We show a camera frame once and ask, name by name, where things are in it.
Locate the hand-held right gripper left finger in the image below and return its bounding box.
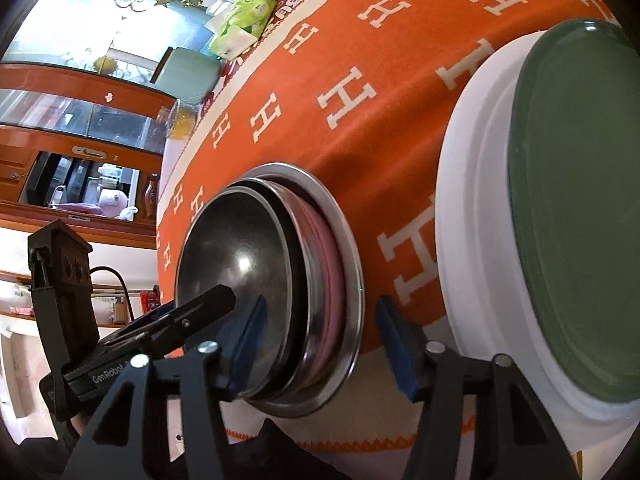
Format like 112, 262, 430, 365
60, 296, 268, 480

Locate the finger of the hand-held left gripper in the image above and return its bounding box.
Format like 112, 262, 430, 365
100, 284, 237, 358
142, 304, 181, 325

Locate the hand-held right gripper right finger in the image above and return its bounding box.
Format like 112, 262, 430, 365
376, 296, 583, 480

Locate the small steel bowl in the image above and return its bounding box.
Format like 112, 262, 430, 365
174, 186, 293, 403

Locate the large steel bowl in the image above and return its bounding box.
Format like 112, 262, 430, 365
235, 162, 365, 418

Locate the pink steel-lined bowl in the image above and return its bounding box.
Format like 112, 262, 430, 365
280, 195, 347, 378

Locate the plain white plate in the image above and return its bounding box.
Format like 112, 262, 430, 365
436, 30, 636, 453

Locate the green plate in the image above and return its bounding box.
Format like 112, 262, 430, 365
507, 19, 640, 405

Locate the glass jar with yellow contents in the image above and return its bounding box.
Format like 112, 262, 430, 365
157, 100, 197, 142

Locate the orange patterned tablecloth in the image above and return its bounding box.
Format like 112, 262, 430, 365
155, 0, 621, 453

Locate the mint green canister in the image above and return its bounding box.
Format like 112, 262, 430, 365
150, 46, 223, 106

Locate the green tissue pack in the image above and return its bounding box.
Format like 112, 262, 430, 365
207, 0, 276, 58

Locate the black cable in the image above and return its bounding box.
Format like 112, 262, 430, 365
89, 265, 161, 321

